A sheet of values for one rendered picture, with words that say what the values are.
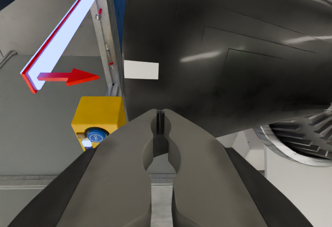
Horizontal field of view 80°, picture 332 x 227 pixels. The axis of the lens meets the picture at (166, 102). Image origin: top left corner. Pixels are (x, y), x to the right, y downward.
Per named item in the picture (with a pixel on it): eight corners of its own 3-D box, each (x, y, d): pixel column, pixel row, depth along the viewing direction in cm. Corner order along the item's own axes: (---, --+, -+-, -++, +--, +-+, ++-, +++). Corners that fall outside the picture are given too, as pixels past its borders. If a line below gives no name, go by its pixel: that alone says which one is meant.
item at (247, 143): (263, 148, 93) (272, 171, 85) (229, 148, 92) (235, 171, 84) (279, 125, 80) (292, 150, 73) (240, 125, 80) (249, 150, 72)
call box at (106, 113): (129, 130, 61) (125, 161, 54) (96, 130, 61) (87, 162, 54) (123, 91, 50) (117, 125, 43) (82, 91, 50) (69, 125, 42)
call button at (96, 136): (107, 137, 47) (106, 143, 46) (90, 137, 47) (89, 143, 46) (104, 126, 44) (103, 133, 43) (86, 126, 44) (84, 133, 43)
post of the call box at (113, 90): (119, 90, 64) (113, 120, 56) (110, 90, 64) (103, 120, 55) (118, 83, 62) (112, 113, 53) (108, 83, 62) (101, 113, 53)
